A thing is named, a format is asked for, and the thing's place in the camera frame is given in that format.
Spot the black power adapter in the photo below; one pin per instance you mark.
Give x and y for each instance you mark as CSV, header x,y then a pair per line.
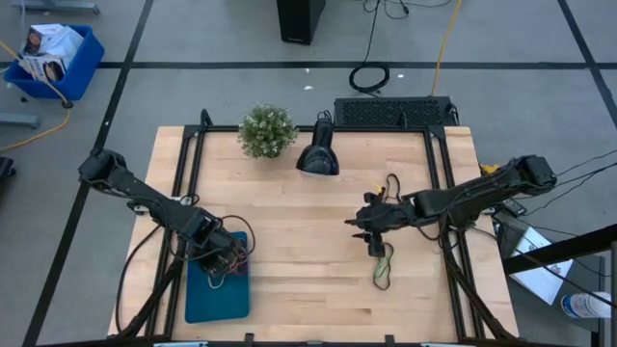
x,y
515,207

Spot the white printed paper sheet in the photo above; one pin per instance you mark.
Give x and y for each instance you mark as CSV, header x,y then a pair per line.
x,y
540,279

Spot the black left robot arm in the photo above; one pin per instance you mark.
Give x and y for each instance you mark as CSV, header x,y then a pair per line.
x,y
140,188

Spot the black perforated computer case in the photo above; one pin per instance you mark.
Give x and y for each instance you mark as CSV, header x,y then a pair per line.
x,y
390,112

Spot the black gooseneck desk lamp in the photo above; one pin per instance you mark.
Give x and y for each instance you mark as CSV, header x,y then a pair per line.
x,y
318,159

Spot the green rubber band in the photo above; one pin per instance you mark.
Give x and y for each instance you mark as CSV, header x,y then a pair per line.
x,y
381,270

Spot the black aluminium table frame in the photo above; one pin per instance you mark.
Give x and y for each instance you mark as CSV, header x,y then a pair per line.
x,y
366,129

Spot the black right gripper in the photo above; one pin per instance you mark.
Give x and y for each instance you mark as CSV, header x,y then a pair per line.
x,y
385,214

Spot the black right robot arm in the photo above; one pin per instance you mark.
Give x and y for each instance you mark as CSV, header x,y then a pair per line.
x,y
482,193

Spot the grey stand foot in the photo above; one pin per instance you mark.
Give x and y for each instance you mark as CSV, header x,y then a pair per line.
x,y
58,7
19,120

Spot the black metal beam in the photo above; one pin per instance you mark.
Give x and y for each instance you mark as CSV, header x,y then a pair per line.
x,y
554,250

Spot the red rubber band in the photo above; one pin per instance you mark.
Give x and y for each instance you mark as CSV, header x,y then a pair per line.
x,y
239,273

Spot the blue plastic bin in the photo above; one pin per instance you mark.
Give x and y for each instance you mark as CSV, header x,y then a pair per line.
x,y
217,303

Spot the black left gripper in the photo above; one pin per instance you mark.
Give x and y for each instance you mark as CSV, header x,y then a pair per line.
x,y
222,258

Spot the clear plastic bottle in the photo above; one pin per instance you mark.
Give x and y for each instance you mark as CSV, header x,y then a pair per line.
x,y
585,304

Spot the blue storage tote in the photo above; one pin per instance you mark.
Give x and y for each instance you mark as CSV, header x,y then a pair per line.
x,y
79,72

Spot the black table clamp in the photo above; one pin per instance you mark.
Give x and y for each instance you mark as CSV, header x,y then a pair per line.
x,y
390,340
249,338

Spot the black right wrist camera housing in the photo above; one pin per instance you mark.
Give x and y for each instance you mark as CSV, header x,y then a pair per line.
x,y
376,248

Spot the beige rubber band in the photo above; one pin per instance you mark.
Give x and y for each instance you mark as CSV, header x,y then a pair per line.
x,y
209,282

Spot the artificial plant in black pot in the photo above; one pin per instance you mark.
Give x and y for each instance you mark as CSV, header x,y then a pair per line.
x,y
267,131

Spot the white printed carton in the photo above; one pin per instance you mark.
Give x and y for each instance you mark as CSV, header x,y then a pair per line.
x,y
41,34
41,67

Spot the black tower cabinet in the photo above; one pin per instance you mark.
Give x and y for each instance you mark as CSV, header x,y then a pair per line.
x,y
301,21

